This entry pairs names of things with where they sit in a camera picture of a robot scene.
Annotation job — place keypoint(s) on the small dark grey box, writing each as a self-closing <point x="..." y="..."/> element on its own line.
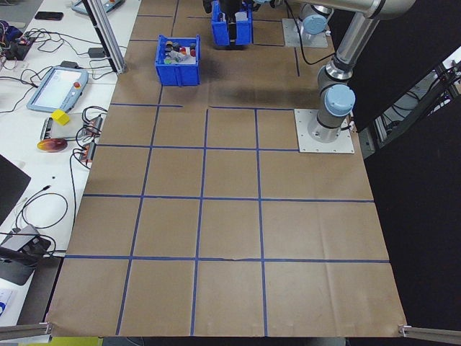
<point x="70" y="65"/>

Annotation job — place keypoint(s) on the black smartphone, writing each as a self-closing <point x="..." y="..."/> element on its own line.
<point x="49" y="16"/>

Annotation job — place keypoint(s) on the orange red round disc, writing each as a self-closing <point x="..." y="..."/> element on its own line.
<point x="52" y="146"/>

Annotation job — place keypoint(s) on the white foam liner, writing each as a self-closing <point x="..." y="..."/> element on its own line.
<point x="243" y="16"/>
<point x="189" y="61"/>

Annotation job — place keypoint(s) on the aluminium bar with end bracket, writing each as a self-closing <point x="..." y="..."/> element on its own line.
<point x="432" y="332"/>
<point x="25" y="329"/>

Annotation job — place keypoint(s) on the grey white switch body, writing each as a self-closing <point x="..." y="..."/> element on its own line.
<point x="176" y="56"/>

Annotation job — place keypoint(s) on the black frame cover cloth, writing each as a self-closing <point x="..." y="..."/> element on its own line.
<point x="414" y="216"/>

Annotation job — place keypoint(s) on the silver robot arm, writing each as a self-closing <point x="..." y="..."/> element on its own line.
<point x="336" y="101"/>
<point x="314" y="24"/>

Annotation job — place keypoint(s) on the light blue teach pendant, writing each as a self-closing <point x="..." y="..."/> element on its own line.
<point x="77" y="6"/>
<point x="54" y="90"/>

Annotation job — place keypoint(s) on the yellow block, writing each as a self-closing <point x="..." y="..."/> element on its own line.
<point x="60" y="118"/>

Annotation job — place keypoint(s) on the grey USB hub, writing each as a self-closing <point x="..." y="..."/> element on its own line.
<point x="25" y="234"/>

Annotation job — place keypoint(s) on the purple cloth bundle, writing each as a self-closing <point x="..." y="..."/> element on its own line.
<point x="7" y="32"/>

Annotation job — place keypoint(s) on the white paper with blue print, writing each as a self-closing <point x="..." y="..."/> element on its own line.
<point x="7" y="299"/>

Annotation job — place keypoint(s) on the white flat device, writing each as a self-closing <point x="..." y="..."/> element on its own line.
<point x="63" y="132"/>

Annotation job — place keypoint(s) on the dark grey computer box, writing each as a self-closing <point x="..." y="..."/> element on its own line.
<point x="16" y="268"/>

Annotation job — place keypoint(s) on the blue bin with push buttons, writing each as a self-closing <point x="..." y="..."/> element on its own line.
<point x="178" y="75"/>

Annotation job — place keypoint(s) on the yellow green flat object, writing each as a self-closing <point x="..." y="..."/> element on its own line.
<point x="61" y="342"/>

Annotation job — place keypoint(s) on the black round knob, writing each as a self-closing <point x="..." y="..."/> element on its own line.
<point x="193" y="46"/>
<point x="176" y="45"/>

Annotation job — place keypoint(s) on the black small desk device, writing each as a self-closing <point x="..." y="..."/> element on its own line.
<point x="39" y="245"/>

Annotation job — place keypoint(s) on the black flat panel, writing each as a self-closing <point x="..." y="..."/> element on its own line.
<point x="9" y="187"/>

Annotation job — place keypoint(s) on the dark grey power brick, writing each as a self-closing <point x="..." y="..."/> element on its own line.
<point x="96" y="52"/>

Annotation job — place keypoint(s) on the blue bin with black parts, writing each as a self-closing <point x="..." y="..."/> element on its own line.
<point x="218" y="30"/>

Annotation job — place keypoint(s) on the slanted aluminium profile post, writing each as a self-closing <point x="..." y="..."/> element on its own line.
<point x="108" y="39"/>

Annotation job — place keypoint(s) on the wrist camera black bracket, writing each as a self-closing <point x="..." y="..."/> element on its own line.
<point x="207" y="5"/>

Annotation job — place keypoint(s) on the V-shaped metal bar frame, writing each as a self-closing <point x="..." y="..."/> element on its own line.
<point x="366" y="144"/>

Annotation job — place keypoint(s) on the black electronics box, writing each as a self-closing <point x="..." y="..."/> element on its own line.
<point x="18" y="50"/>

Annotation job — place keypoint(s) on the yellow black push button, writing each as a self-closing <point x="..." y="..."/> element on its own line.
<point x="168" y="45"/>

